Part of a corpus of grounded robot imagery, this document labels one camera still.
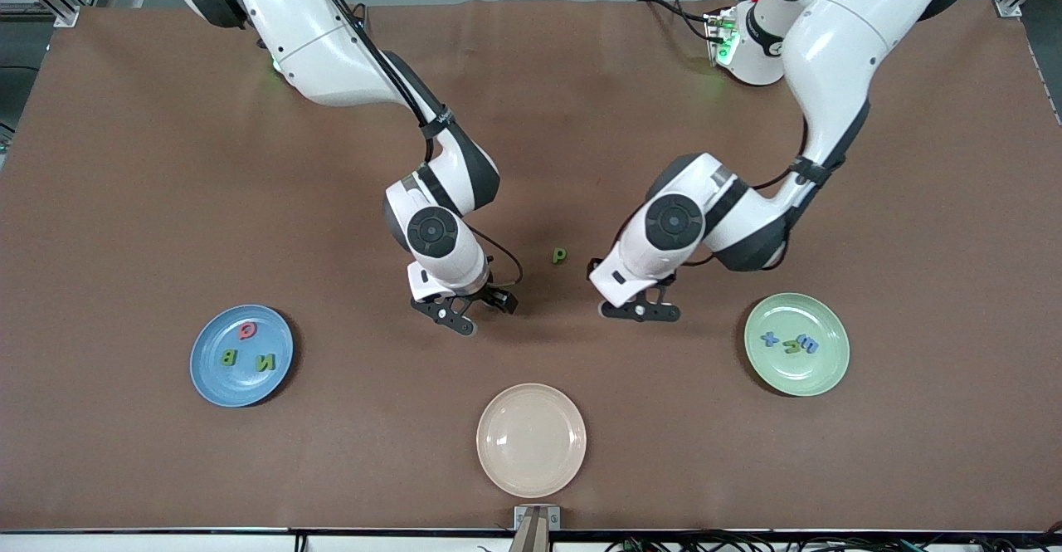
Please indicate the brown table mat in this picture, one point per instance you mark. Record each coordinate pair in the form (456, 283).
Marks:
(531, 120)

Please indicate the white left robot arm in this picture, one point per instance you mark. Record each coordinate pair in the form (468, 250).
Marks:
(830, 46)

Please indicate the blue letter m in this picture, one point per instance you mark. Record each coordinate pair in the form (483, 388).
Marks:
(811, 345)

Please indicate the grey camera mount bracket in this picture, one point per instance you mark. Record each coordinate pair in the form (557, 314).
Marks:
(536, 520)

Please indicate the green plate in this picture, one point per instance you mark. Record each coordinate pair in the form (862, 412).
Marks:
(796, 373)

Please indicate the green letter N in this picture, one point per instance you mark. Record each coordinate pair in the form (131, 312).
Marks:
(265, 363)

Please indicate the blue plate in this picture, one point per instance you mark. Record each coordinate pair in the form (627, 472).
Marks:
(241, 386)

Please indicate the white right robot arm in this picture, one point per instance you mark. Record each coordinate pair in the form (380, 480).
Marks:
(332, 54)

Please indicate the green letter u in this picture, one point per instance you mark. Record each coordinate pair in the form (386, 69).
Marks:
(791, 347)

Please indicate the white table edge rail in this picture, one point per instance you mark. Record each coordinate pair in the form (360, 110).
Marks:
(166, 542)

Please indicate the red letter Q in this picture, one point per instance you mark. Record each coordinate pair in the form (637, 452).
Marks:
(242, 331)

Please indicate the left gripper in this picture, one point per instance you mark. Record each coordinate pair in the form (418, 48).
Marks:
(591, 265)

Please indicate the beige plate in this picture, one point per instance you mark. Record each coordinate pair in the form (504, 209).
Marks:
(531, 440)

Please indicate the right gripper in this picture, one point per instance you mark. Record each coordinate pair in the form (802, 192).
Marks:
(486, 295)

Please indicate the green letter B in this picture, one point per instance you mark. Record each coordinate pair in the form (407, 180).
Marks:
(226, 358)

